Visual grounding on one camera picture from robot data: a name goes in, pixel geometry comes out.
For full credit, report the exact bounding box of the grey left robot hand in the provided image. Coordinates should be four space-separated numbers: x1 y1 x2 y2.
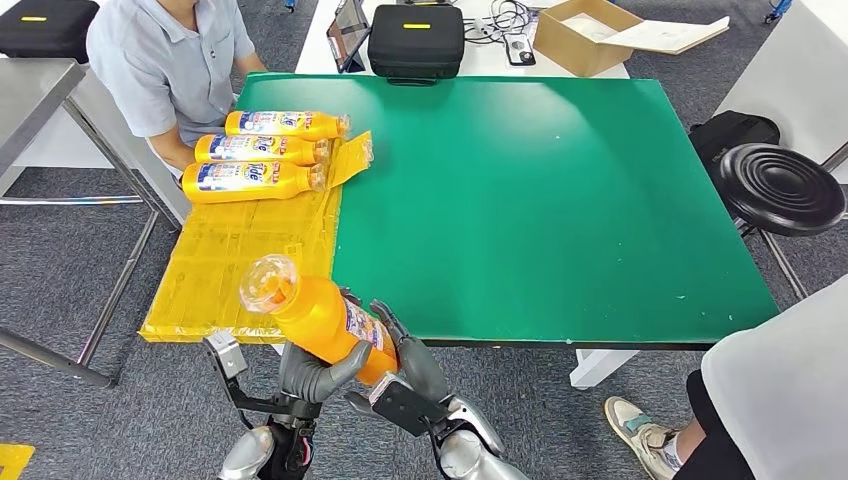
278 340 374 405

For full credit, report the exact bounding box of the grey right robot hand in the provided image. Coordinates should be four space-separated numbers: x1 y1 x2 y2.
344 299 452 420

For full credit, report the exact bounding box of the orange detergent bottle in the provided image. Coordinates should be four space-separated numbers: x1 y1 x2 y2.
223 109 352 143
181 160 327 205
193 133 333 167
238 254 400 387

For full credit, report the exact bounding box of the yellow taped cardboard sheet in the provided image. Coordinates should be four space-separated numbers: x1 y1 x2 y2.
139 130 374 346

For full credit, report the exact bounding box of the green table mat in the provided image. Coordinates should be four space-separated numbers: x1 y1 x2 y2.
235 72 782 349

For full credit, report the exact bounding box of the white table leg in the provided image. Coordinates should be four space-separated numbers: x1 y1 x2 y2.
569 349 641 391

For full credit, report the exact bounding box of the pale sneaker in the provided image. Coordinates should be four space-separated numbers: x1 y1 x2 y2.
604 396 680 480

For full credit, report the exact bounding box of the white table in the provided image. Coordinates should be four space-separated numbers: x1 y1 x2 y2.
715 0 848 183
294 0 631 81

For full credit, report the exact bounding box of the black carrying case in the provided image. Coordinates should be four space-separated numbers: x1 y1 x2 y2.
367 3 466 87
0 0 101 66

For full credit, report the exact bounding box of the black handheld device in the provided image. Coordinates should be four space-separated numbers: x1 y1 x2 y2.
502 33 537 68

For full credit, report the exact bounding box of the person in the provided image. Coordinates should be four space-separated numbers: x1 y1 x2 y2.
86 0 268 180
604 274 848 480

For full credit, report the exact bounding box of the black tablet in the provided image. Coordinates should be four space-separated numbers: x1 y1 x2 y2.
325 0 372 74

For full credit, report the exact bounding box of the brown cardboard box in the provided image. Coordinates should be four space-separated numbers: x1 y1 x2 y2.
533 0 644 79

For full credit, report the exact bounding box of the white packing sheet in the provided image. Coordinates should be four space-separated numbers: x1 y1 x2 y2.
561 13 621 42

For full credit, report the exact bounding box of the black bag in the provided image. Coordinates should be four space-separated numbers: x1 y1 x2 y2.
688 110 782 175

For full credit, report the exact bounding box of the grey metal table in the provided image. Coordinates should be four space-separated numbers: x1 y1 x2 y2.
0 58 164 390

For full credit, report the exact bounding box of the black round stool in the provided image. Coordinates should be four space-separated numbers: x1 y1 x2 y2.
718 143 848 301

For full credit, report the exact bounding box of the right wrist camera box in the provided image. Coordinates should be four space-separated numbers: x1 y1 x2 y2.
367 374 452 439

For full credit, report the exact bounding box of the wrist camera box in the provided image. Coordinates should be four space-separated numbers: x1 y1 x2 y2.
367 374 452 439
201 329 250 382

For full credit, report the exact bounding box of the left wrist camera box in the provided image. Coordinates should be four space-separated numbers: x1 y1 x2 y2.
201 329 250 382

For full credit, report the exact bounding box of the black cable bundle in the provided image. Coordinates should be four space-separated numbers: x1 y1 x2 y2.
463 0 538 46

